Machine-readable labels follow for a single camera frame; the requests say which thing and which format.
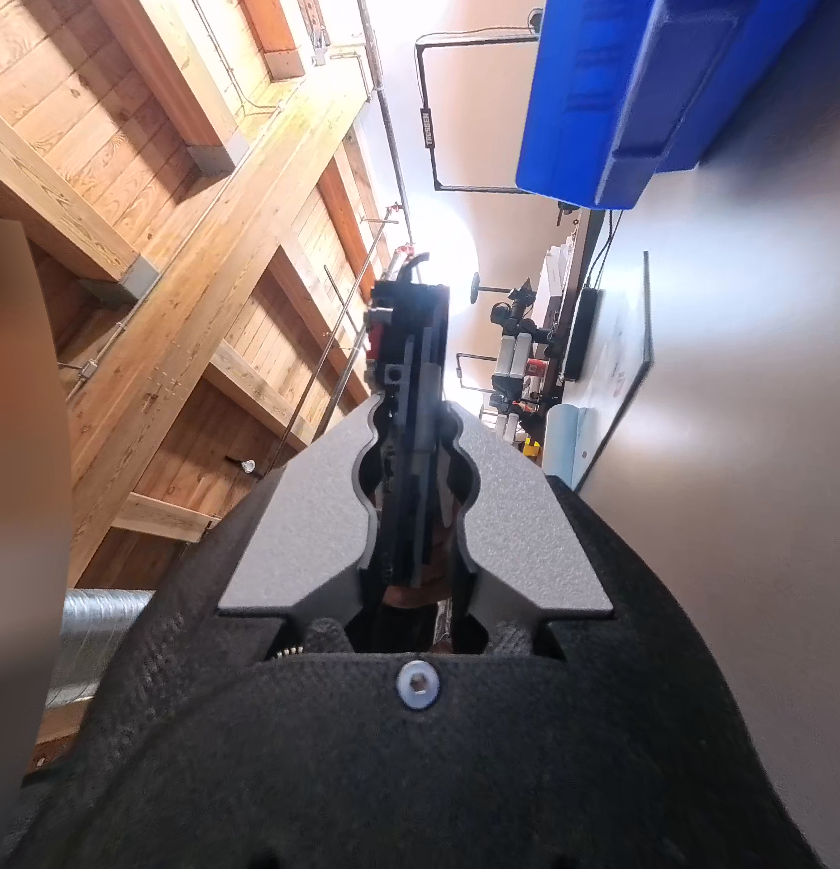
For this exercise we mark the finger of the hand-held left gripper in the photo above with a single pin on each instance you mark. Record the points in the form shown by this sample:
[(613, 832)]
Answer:
[(448, 499)]

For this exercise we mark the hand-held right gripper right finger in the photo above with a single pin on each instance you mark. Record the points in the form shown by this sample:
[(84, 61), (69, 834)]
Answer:
[(535, 543)]

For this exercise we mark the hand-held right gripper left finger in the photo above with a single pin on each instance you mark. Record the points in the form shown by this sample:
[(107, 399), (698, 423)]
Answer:
[(298, 543)]

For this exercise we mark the grey toy brick vehicle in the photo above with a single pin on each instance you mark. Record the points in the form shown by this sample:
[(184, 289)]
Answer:
[(413, 380)]

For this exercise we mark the grey desk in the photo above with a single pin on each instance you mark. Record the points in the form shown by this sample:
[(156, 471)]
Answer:
[(746, 441)]

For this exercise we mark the person's left hand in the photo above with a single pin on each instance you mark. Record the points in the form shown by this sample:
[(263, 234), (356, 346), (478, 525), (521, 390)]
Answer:
[(406, 596)]

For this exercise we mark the printed instruction sheet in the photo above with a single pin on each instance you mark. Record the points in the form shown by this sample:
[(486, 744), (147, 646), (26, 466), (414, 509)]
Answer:
[(623, 380)]

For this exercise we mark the black disc stand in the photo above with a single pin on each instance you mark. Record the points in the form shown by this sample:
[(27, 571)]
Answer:
[(475, 288)]

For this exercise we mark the black box with green lights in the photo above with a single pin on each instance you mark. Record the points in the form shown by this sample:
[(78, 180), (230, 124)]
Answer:
[(581, 332)]

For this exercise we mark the blue plastic bin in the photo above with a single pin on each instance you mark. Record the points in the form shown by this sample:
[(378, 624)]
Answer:
[(596, 102)]

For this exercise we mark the black camera rig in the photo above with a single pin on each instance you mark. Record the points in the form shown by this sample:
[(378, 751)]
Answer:
[(518, 312)]

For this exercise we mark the silver air duct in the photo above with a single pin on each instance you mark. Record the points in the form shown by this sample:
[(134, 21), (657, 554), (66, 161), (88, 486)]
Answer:
[(94, 645)]

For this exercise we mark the black metal frame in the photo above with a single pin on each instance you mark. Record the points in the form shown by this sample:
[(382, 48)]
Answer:
[(430, 115)]

